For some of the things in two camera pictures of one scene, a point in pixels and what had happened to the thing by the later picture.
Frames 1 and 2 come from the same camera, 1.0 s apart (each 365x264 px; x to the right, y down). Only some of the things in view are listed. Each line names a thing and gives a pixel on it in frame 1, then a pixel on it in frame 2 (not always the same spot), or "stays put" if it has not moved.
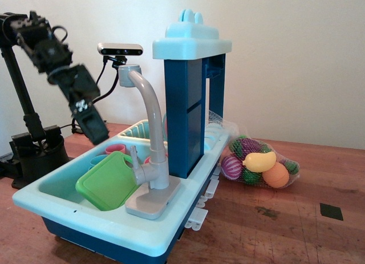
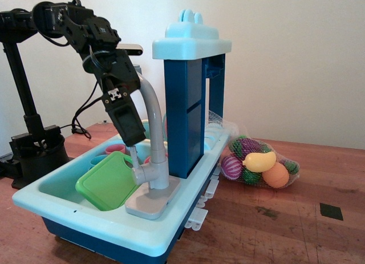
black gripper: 80,88 to 114,69
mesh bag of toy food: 249,162 stays put
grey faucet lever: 134,154 stays put
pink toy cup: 112,148 stays put
